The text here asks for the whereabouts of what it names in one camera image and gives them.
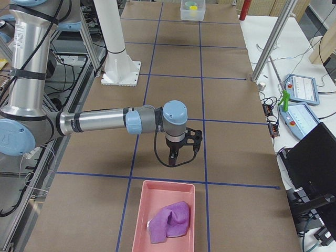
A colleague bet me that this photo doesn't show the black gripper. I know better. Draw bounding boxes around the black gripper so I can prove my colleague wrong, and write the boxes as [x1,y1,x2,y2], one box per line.
[166,140,184,166]

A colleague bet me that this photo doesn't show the purple microfiber cloth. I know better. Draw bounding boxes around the purple microfiber cloth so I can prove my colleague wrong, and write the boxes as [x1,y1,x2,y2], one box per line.
[148,201,190,244]

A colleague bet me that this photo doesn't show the mint green bowl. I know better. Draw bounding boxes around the mint green bowl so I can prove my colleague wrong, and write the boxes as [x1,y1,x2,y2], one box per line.
[184,1,198,9]

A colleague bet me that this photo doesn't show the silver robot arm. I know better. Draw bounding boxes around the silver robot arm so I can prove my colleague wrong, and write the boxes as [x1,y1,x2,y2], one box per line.
[1,1,191,167]

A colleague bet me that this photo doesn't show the pink plastic tray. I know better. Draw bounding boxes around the pink plastic tray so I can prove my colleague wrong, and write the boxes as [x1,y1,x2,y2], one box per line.
[132,180,195,251]

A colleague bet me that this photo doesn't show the green plastic clamp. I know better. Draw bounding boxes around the green plastic clamp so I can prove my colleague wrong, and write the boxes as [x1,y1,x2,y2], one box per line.
[278,90,290,112]

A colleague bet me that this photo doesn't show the near teach pendant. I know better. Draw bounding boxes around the near teach pendant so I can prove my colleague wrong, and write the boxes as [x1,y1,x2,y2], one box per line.
[279,102,320,140]

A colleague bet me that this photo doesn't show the teach pendant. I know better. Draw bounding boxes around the teach pendant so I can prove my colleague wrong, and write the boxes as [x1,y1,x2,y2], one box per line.
[285,74,320,106]
[279,102,320,140]

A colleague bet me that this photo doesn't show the black monitor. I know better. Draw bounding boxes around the black monitor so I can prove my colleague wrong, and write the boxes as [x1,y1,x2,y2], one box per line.
[279,122,335,238]

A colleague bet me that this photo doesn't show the far teach pendant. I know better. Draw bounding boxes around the far teach pendant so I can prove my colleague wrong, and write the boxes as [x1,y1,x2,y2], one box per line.
[285,74,320,106]

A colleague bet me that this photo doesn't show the clear plastic bin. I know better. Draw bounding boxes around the clear plastic bin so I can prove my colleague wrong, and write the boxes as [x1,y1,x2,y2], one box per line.
[180,0,206,21]

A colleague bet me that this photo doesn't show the red fire extinguisher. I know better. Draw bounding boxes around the red fire extinguisher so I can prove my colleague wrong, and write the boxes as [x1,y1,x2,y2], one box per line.
[239,0,252,21]

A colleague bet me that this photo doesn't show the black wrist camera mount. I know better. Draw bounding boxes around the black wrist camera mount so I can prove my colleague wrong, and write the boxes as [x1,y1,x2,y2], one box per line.
[183,127,203,154]

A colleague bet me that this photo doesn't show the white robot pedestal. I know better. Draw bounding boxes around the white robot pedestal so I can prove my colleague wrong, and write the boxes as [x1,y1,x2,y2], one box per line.
[94,0,141,87]

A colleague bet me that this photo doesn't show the aluminium frame post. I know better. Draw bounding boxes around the aluminium frame post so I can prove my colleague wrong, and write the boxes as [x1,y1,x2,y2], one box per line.
[251,0,297,82]

